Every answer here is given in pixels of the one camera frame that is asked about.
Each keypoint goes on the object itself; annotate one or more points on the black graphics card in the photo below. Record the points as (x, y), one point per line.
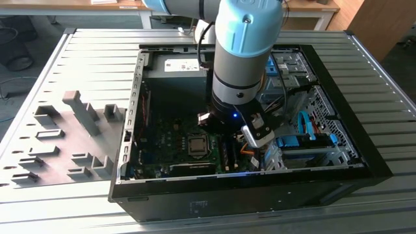
(191, 169)

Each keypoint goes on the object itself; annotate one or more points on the black open PC case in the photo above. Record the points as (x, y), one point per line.
(227, 200)

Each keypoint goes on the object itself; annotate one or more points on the blue plastic drive latch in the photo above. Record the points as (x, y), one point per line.
(271, 70)

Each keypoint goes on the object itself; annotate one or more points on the silver CPU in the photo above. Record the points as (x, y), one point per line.
(198, 145)

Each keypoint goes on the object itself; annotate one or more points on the small wrist camera box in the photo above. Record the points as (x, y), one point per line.
(205, 119)

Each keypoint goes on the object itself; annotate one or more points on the hard disk in blue carrier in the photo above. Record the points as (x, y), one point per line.
(290, 142)

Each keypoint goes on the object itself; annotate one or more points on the CPU socket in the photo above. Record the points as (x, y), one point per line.
(198, 134)

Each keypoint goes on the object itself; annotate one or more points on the green motherboard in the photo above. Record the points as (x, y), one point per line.
(163, 146)

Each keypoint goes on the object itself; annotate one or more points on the wooden cabinet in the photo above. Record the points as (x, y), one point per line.
(383, 24)

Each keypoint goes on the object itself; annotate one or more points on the grey power supply unit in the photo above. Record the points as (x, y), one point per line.
(169, 92)

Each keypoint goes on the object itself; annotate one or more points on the black office chair base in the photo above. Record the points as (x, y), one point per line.
(410, 41)

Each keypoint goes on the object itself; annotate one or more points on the wooden desk white frame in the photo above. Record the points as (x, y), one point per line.
(65, 5)

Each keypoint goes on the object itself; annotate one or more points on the black wheeled bin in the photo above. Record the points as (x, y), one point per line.
(17, 48)

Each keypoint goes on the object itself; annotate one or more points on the grey metal drive cage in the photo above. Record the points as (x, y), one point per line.
(293, 61)

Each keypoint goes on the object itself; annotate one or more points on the grey parts rack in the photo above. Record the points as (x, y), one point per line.
(78, 146)

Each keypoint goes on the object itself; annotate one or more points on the white paper sheet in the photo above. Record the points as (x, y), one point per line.
(102, 1)

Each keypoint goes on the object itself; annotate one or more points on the grey metal disk bay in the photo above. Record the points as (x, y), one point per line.
(306, 152)

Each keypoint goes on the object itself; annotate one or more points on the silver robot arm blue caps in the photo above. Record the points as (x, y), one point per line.
(241, 73)

